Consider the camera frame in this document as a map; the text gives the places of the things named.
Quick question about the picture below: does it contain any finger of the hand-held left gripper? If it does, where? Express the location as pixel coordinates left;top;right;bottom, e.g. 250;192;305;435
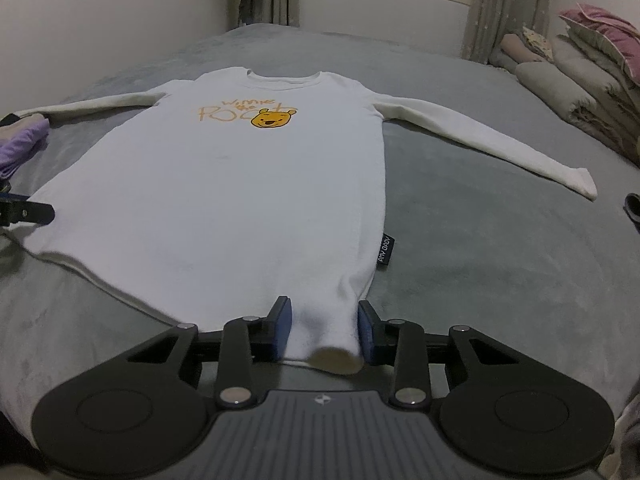
0;192;56;229

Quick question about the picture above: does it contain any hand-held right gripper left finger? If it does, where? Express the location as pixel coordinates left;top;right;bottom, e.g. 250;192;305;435
127;296;293;408

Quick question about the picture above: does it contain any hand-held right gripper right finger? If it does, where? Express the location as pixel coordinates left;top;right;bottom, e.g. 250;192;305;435
357;300;516;407

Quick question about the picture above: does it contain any white long-sleeve sweater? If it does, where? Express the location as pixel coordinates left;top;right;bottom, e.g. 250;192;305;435
20;66;599;376

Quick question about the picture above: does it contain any purple garment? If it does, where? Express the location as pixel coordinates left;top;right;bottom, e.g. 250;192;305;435
0;119;51;181

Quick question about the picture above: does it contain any beige garment with black cuff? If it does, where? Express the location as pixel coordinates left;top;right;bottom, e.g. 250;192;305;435
0;111;49;132

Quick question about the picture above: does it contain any dark object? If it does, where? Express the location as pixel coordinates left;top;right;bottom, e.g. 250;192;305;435
624;194;640;234

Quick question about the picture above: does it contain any grey rolled quilt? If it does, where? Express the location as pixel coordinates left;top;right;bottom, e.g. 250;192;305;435
515;60;640;162

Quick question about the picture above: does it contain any pink folded blanket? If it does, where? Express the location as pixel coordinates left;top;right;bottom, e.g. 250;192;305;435
490;32;546;72

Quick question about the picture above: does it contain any floral patterned cushion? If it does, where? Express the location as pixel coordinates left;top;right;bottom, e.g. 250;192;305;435
521;25;557;62

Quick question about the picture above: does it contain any grey folded quilt stack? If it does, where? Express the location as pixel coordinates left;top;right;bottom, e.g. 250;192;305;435
550;22;640;107

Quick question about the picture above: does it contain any pink ruffled quilt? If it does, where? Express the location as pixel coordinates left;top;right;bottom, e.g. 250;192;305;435
560;4;640;79

